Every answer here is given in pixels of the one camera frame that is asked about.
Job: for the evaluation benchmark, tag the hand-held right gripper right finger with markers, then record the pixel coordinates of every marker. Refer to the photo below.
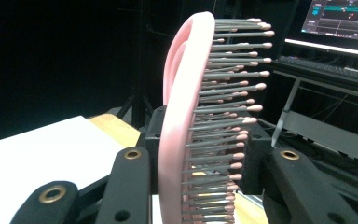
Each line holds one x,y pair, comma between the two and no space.
295,186

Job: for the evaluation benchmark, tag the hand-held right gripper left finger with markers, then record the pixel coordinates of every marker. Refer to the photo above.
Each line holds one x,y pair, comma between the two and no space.
127,186

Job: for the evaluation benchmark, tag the pink hairbrush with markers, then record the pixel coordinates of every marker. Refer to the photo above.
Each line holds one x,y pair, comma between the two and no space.
183,93

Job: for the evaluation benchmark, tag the white metal desk stand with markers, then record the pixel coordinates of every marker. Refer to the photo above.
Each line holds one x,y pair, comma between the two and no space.
329,133

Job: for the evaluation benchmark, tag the black tripod stand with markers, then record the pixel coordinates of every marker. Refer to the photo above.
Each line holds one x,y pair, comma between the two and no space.
141,77

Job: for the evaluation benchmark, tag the black keyboard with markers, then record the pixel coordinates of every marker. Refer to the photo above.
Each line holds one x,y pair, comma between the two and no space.
320,67

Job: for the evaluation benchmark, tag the computer monitor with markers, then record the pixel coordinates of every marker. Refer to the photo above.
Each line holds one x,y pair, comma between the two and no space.
341,18

